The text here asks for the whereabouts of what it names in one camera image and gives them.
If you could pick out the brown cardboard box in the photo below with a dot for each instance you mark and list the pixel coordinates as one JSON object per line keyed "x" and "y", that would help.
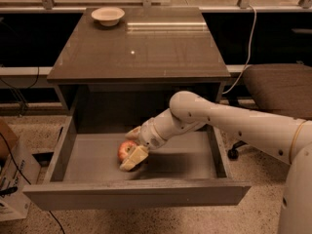
{"x": 8, "y": 140}

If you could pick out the white ceramic bowl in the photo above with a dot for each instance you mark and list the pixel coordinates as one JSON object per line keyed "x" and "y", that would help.
{"x": 108, "y": 16}

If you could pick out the open grey top drawer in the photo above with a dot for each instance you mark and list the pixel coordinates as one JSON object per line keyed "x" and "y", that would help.
{"x": 189, "y": 171}

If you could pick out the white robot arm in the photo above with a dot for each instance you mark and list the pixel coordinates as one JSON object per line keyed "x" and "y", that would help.
{"x": 189, "y": 112}

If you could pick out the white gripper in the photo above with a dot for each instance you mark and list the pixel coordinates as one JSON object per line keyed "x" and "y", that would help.
{"x": 148, "y": 135}

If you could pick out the white cardboard box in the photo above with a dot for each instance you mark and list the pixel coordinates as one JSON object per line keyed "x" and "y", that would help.
{"x": 20, "y": 169}

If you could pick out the grey cabinet with counter top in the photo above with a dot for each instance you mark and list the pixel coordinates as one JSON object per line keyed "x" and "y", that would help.
{"x": 133, "y": 67}

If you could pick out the red apple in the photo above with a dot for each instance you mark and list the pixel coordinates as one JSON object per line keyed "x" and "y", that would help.
{"x": 124, "y": 149}

